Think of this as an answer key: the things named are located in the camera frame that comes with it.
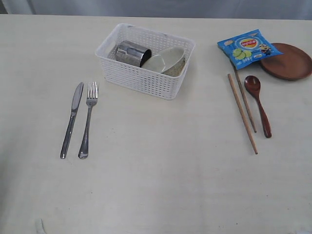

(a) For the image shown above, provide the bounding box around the white plastic perforated basket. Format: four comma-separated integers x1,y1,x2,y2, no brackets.
95,23,195,100

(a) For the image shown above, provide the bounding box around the silver metal fork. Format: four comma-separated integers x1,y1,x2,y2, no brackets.
78,81,98,159

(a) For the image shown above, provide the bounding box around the silver metal knife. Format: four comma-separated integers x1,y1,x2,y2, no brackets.
60,82,84,159

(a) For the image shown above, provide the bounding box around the wooden chopstick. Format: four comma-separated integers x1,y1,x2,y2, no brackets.
227,74,258,155
231,62,257,133

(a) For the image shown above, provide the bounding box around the dark red wooden spoon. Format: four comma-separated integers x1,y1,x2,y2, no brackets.
244,75,272,138

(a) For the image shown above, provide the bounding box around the blue chips bag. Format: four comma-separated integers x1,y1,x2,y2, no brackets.
217,29,283,70

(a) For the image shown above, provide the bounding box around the brown round wooden plate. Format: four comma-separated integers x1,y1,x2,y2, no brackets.
260,43,312,81

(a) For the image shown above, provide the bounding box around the pale green ceramic bowl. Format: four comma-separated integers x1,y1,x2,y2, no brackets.
141,47,185,76

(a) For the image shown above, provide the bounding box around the stainless steel cup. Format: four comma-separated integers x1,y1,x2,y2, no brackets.
115,40,152,67

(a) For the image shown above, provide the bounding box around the white curtain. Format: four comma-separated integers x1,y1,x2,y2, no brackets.
0,0,312,20

